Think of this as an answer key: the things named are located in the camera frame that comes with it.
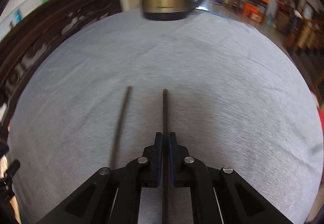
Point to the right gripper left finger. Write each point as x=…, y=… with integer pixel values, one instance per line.
x=112, y=196

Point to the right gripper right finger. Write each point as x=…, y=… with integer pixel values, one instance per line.
x=218, y=195

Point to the dark brown chopstick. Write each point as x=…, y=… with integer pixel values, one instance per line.
x=165, y=205
x=119, y=128

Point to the grey round tablecloth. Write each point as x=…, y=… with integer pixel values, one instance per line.
x=235, y=99

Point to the dark carved wooden sideboard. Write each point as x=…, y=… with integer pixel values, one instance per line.
x=28, y=44

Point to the blue thermos bottle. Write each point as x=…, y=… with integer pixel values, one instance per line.
x=17, y=16

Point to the dark wooden side table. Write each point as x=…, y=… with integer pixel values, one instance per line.
x=249, y=7

